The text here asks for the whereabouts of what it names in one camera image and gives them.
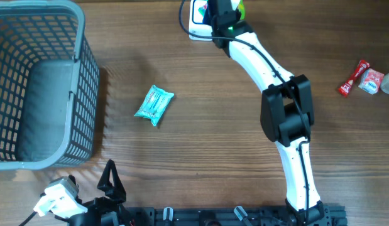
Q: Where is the small red white box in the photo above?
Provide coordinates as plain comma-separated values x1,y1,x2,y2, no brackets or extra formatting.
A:
358,68,385,95

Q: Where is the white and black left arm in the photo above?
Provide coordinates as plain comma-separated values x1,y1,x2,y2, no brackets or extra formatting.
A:
54,159,136,226

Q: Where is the grey plastic shopping basket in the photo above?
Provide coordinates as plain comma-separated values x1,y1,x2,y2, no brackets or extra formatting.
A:
0,1,100,171

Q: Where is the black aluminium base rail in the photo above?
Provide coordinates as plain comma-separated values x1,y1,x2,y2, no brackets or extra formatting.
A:
118,206,348,226

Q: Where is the Haribo gummy candy bag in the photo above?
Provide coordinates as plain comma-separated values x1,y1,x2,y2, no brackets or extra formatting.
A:
193,0,246,20

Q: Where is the black camera cable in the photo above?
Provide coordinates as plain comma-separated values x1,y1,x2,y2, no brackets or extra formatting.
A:
17,210,38,226
178,0,311,226

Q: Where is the white barcode scanner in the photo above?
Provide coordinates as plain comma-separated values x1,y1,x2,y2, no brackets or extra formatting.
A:
189,0,212,36

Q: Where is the black left camera cable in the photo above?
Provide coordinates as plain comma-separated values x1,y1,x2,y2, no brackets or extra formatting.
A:
17,210,38,226

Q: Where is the black right camera cable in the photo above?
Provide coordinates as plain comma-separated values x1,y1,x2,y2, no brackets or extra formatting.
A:
178,0,311,226

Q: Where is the teal tissue packet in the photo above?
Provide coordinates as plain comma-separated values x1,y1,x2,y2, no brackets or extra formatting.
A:
134,85,175,127

